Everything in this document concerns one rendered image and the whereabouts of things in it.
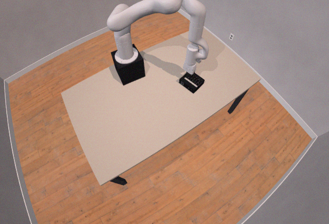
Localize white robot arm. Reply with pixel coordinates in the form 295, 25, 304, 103
107, 0, 209, 65

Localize black lighting desk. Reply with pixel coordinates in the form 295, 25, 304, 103
179, 73, 205, 93

